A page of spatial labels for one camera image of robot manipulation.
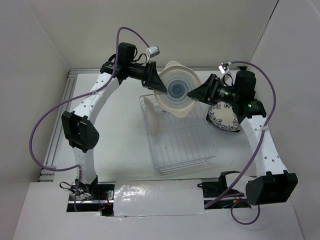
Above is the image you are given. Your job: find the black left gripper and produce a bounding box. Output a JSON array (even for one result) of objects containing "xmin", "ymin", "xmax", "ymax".
[{"xmin": 126, "ymin": 60, "xmax": 167, "ymax": 93}]

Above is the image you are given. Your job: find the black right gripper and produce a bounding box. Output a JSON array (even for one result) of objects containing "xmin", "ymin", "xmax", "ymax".
[{"xmin": 187, "ymin": 73, "xmax": 240, "ymax": 106}]

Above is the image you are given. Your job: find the cream plate with blue centre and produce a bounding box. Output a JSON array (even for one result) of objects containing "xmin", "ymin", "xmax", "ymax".
[{"xmin": 153, "ymin": 61, "xmax": 202, "ymax": 118}]

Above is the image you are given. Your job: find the blue and white patterned plate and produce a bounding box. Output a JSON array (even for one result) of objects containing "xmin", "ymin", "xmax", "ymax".
[{"xmin": 206, "ymin": 101, "xmax": 242, "ymax": 132}]

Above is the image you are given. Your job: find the orange rimmed petal pattern plate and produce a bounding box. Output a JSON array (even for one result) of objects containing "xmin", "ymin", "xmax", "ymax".
[{"xmin": 143, "ymin": 96, "xmax": 158, "ymax": 135}]

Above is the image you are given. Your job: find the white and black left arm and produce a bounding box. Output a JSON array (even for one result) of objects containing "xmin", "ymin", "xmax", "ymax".
[{"xmin": 61, "ymin": 61, "xmax": 167, "ymax": 200}]

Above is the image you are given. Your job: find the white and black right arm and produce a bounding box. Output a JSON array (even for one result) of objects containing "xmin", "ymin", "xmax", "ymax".
[{"xmin": 187, "ymin": 71, "xmax": 298, "ymax": 209}]

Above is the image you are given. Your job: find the silver taped front panel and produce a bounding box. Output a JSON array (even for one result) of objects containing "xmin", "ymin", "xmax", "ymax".
[{"xmin": 113, "ymin": 179, "xmax": 206, "ymax": 217}]

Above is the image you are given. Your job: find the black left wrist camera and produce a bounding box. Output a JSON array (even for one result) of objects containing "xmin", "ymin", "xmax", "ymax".
[{"xmin": 117, "ymin": 42, "xmax": 137, "ymax": 66}]

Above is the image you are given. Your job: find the white wire dish rack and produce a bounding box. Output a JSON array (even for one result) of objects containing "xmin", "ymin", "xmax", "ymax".
[{"xmin": 139, "ymin": 94, "xmax": 218, "ymax": 173}]

